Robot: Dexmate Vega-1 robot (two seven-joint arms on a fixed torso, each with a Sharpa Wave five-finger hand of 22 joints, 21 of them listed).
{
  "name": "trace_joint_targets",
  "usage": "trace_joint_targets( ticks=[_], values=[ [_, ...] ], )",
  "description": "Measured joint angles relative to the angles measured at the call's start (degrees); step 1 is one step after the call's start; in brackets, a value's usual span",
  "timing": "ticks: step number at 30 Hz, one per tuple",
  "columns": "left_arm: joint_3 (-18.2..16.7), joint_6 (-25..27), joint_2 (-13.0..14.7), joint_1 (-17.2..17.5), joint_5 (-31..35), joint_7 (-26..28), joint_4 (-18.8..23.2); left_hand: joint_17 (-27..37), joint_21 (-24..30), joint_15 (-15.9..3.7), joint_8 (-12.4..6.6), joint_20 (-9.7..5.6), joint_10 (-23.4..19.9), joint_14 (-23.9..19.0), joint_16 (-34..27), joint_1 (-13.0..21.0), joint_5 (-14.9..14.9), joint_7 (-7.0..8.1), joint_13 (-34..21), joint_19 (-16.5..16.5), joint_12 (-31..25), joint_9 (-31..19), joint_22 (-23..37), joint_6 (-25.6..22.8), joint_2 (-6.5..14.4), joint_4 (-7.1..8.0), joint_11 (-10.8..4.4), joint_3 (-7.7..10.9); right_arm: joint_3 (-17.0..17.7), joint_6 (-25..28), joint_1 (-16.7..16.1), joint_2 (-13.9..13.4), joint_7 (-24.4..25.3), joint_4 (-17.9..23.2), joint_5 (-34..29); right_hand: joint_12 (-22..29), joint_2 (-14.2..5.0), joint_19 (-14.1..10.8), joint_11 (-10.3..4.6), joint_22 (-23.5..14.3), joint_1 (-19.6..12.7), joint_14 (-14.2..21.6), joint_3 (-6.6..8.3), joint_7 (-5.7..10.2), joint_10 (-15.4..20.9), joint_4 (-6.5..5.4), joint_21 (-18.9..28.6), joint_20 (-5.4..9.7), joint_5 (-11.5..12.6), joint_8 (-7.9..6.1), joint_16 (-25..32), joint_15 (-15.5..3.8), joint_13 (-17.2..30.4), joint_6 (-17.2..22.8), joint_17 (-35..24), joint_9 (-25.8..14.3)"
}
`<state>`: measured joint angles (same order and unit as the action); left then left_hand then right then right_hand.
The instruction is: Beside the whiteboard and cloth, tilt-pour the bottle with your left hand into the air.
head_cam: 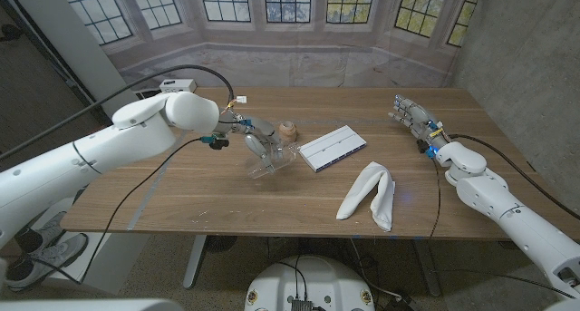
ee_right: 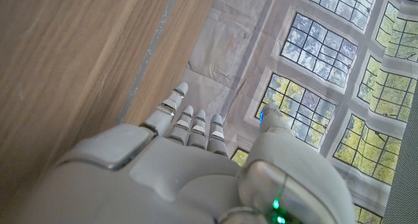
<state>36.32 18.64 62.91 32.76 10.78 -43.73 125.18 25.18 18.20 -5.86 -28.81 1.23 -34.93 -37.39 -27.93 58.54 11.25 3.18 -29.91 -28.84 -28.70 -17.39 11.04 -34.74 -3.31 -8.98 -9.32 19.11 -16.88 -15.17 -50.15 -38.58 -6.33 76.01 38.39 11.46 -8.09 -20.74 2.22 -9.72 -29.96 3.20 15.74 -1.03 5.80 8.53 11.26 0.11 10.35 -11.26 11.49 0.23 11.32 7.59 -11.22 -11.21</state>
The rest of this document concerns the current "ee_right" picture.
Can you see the printed window backdrop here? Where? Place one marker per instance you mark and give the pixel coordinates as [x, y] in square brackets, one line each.
[310, 54]

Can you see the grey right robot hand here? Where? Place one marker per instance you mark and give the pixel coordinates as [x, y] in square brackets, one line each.
[163, 185]

